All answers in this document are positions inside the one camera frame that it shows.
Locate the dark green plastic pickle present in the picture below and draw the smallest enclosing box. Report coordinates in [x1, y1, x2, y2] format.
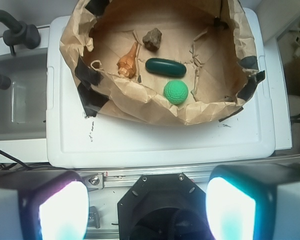
[145, 58, 187, 78]

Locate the brown paper bag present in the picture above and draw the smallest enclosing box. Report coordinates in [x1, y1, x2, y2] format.
[60, 0, 265, 126]

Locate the brown rock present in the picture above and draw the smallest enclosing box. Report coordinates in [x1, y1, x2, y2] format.
[142, 28, 162, 52]

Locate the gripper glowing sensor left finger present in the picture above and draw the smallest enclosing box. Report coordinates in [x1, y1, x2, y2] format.
[0, 170, 89, 240]

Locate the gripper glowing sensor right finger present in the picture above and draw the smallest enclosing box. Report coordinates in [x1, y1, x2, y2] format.
[205, 163, 300, 240]

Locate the orange spiral seashell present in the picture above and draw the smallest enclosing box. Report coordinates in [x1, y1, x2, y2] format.
[116, 42, 138, 79]

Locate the white cooler lid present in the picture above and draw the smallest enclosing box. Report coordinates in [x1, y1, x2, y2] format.
[46, 16, 276, 168]

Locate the light green dimpled ball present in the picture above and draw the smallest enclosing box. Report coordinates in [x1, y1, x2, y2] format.
[163, 80, 189, 105]

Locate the black cable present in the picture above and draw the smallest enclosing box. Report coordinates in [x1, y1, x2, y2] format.
[0, 146, 51, 171]

